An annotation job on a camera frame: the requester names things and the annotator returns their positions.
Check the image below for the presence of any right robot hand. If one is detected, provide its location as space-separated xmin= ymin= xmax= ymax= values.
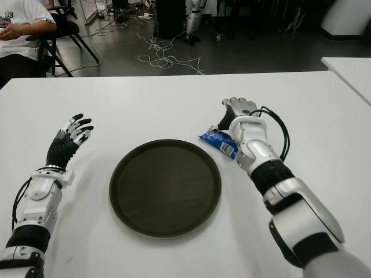
xmin=217 ymin=97 xmax=261 ymax=131

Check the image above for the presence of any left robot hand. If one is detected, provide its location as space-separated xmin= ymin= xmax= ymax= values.
xmin=45 ymin=113 xmax=94 ymax=169

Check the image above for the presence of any blue Oreo packet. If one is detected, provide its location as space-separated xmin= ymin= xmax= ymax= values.
xmin=198 ymin=125 xmax=239 ymax=159

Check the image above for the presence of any round dark brown tray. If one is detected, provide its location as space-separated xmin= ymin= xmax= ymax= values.
xmin=108 ymin=138 xmax=223 ymax=239

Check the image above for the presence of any white side table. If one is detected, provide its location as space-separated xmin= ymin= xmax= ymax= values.
xmin=321 ymin=57 xmax=371 ymax=105

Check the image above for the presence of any seated person white t-shirt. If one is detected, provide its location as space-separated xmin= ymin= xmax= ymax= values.
xmin=0 ymin=0 xmax=57 ymax=87

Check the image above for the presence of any black cabinet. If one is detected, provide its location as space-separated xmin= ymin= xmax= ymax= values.
xmin=155 ymin=0 xmax=188 ymax=40

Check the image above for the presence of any black folding chair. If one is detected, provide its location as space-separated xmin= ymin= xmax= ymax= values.
xmin=26 ymin=0 xmax=100 ymax=78

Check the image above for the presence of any white column black base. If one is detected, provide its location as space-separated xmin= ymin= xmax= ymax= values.
xmin=320 ymin=0 xmax=371 ymax=40

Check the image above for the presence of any white framed panel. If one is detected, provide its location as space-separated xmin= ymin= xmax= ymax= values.
xmin=78 ymin=0 xmax=99 ymax=25

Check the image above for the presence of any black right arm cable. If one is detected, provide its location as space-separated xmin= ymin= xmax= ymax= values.
xmin=250 ymin=106 xmax=290 ymax=160

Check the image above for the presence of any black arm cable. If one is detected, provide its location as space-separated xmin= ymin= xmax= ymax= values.
xmin=250 ymin=106 xmax=290 ymax=160
xmin=11 ymin=166 xmax=63 ymax=231

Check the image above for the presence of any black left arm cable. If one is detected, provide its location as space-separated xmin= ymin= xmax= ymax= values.
xmin=11 ymin=166 xmax=63 ymax=231

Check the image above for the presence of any tangled white floor cable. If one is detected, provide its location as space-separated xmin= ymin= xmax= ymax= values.
xmin=136 ymin=14 xmax=205 ymax=75

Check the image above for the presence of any silver folding frame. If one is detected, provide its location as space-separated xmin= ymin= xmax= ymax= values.
xmin=285 ymin=7 xmax=305 ymax=34

